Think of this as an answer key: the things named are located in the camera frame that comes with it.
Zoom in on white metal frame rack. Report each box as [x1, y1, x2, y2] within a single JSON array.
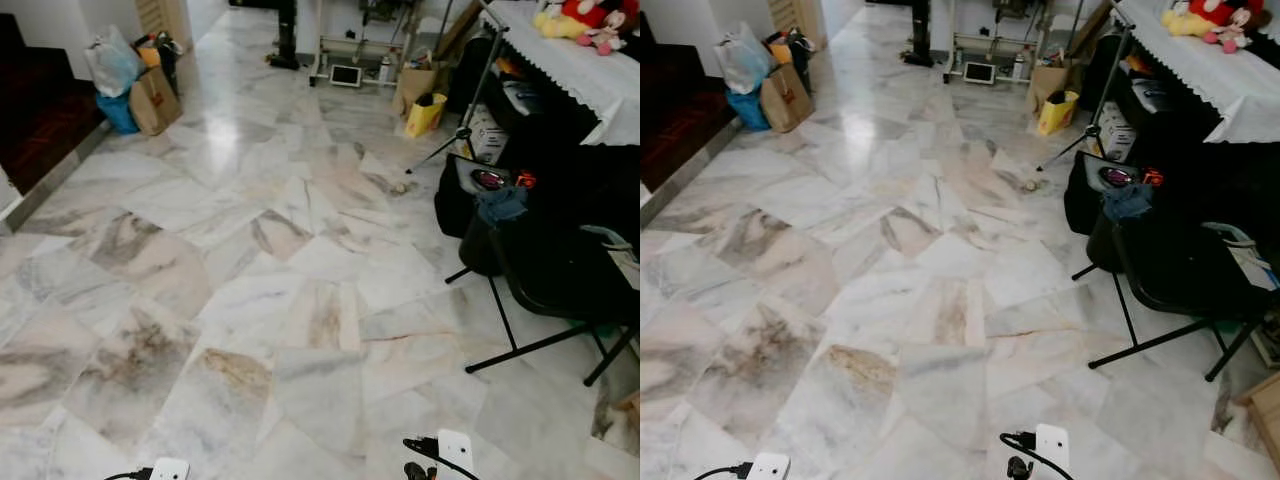
[[308, 0, 446, 87], [940, 0, 1067, 84]]

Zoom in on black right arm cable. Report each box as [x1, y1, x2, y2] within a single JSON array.
[[403, 436, 482, 480], [1000, 431, 1077, 480]]

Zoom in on white grey tote bag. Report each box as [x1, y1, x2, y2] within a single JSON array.
[[1203, 222, 1280, 293], [580, 225, 641, 291]]

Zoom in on brown paper bag red print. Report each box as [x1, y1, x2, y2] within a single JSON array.
[[128, 65, 185, 137], [760, 62, 816, 134]]

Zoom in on yellow bag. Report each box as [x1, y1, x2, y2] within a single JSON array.
[[1037, 90, 1081, 137], [405, 92, 449, 139]]

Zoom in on yellow plush toy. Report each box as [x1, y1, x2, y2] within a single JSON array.
[[533, 5, 591, 41], [1163, 8, 1216, 39]]

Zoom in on table with white lace cloth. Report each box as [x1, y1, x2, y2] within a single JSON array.
[[490, 0, 641, 147], [1115, 0, 1280, 144]]

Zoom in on beige wooden louvre door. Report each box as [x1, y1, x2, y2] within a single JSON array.
[[135, 0, 192, 41], [768, 0, 827, 36]]

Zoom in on white printed box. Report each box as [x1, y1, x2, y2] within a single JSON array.
[[465, 103, 511, 164], [1095, 100, 1137, 161]]

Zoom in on blue cloth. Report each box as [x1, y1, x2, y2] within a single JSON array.
[[1103, 183, 1154, 223], [475, 187, 529, 226]]

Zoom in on white plastic bag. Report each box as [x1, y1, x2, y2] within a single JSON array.
[[85, 25, 142, 98], [715, 22, 773, 94]]

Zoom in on brown cardboard box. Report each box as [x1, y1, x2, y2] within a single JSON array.
[[1245, 372, 1280, 471]]

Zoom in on dark red wooden staircase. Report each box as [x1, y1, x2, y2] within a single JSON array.
[[640, 10, 736, 193], [0, 12, 106, 196]]

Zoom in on black stand post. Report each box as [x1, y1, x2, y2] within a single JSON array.
[[900, 0, 936, 68], [265, 0, 301, 71]]

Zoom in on black folding chair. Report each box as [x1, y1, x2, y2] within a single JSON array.
[[1072, 215, 1280, 383], [445, 215, 641, 388]]

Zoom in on red plush toy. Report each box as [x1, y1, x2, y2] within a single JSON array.
[[560, 0, 641, 31], [1188, 0, 1266, 29]]

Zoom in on blue bag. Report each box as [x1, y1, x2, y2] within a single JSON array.
[[97, 92, 141, 135], [727, 90, 771, 132]]

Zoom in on open plain brown paper bag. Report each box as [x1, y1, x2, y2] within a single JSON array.
[[393, 62, 447, 119], [1028, 62, 1077, 116]]

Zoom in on black tripod stand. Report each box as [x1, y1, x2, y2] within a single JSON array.
[[405, 0, 511, 176], [1037, 20, 1136, 171]]

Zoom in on pink plush toy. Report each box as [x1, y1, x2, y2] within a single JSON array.
[[577, 25, 629, 56], [1203, 22, 1256, 53]]

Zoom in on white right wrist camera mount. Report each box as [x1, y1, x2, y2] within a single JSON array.
[[437, 430, 475, 480], [1034, 424, 1071, 477]]

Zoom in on black bag orange contents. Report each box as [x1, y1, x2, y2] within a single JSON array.
[[768, 28, 817, 91], [135, 32, 185, 96]]

